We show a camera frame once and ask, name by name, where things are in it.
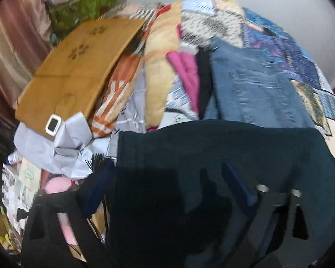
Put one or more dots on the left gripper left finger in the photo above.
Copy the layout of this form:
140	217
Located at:
44	243

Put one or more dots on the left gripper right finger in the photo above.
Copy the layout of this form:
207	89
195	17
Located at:
278	234

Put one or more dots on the dark teal pants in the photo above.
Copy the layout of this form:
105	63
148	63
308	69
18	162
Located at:
172	207

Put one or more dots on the grey white cloth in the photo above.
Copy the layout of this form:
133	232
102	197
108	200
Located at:
69	152

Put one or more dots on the small white device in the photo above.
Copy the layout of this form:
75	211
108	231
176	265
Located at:
53	125

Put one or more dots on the folded blue jeans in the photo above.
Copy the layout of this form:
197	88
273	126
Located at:
248	88

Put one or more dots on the wooden lap desk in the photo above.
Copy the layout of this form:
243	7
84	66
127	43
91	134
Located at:
73	75

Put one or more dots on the magenta garment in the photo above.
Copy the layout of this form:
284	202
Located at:
185	65

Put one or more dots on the beige orange blanket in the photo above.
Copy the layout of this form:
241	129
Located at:
158	36

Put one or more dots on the striped pink curtain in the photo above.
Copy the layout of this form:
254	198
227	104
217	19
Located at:
24	44

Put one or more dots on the green storage basket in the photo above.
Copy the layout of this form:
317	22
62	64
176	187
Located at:
67	15

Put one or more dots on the patchwork patterned bedspread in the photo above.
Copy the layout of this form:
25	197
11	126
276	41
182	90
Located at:
202	20

